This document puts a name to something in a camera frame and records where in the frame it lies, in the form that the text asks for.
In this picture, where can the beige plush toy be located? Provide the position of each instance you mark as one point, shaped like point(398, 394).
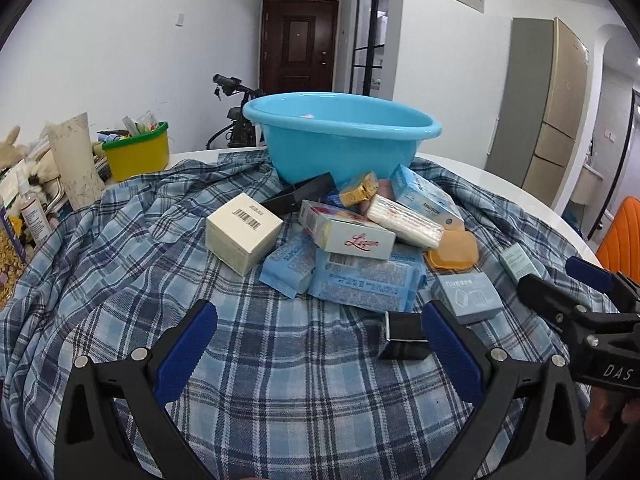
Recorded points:
point(12, 152)

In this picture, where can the mint green box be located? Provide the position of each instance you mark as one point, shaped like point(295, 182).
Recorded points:
point(517, 262)

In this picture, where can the beige cabinet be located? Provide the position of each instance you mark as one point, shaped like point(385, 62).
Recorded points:
point(550, 110)

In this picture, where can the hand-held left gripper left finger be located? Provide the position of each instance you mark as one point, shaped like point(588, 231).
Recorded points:
point(187, 350)

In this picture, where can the black framed glass door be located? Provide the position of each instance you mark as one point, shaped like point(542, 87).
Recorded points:
point(370, 35)

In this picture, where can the blue plastic basin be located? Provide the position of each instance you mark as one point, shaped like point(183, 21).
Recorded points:
point(340, 150)

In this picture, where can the small pink packet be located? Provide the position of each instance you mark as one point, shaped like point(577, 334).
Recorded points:
point(385, 192)

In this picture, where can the pile of small packets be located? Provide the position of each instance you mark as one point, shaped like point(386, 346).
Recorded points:
point(135, 127)

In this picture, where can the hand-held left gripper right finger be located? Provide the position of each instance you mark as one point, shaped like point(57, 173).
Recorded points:
point(450, 350)

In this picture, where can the small blue packet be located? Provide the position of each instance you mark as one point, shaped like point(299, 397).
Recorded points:
point(287, 270)

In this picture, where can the white wall switch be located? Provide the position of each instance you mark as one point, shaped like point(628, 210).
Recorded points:
point(181, 19)

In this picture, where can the black electric bicycle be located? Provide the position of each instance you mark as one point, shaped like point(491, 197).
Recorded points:
point(237, 130)

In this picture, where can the white box with red print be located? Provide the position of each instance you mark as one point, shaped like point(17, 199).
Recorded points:
point(350, 237)

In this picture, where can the beige paper bag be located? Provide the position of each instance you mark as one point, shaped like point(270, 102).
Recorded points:
point(75, 160)

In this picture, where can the white striped packet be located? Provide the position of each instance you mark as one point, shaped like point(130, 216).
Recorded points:
point(405, 222)

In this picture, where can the matte black box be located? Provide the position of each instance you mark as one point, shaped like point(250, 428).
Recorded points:
point(305, 192)

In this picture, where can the dark wooden door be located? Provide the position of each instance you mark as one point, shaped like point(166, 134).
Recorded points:
point(300, 45)

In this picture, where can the shiny black box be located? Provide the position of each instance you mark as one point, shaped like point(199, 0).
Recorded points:
point(405, 335)

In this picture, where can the colourful snack packet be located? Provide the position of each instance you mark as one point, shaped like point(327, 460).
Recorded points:
point(10, 255)

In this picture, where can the blue plaid cloth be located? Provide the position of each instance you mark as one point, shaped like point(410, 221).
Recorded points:
point(275, 385)

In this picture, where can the cream cardboard box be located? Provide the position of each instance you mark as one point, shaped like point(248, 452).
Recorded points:
point(240, 245)

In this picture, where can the orange chair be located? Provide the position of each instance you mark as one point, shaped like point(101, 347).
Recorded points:
point(622, 240)

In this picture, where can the grey blue box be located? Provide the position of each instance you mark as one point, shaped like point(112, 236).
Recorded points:
point(467, 297)

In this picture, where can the large blue packet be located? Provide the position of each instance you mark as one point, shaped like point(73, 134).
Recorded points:
point(365, 280)

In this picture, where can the light blue carton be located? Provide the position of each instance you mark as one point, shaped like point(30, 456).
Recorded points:
point(425, 195)

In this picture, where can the orange soap bar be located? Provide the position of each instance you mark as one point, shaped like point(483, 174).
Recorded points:
point(452, 252)

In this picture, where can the small gold pack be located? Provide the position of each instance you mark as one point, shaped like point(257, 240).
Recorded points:
point(357, 190)

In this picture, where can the clear spray bottle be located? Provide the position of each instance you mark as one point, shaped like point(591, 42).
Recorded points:
point(35, 220)

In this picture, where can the yellow bin with green rim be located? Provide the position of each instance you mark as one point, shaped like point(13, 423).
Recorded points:
point(137, 160)

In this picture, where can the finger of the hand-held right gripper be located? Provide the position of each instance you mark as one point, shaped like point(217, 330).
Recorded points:
point(550, 297)
point(590, 272)

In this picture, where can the person's right hand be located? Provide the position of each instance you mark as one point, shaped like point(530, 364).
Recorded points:
point(597, 415)

